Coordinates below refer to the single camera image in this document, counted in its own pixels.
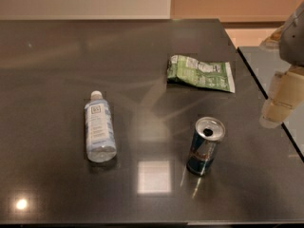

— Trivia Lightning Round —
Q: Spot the grey side table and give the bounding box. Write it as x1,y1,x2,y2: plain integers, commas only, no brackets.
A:
237,47,304,159

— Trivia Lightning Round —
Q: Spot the blue plastic bottle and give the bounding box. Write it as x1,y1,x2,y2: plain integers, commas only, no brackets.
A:
85,90,117,163

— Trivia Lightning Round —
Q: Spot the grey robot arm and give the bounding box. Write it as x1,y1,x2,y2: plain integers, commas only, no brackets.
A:
259,2,304,128

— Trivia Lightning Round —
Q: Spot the green snack bag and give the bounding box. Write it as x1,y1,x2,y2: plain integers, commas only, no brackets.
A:
167,55,236,93

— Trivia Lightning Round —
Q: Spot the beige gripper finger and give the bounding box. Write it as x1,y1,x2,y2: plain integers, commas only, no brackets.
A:
259,66,304,128

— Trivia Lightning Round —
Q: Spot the blue silver drink can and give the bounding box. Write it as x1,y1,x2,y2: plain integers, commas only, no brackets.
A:
186,117,225,176

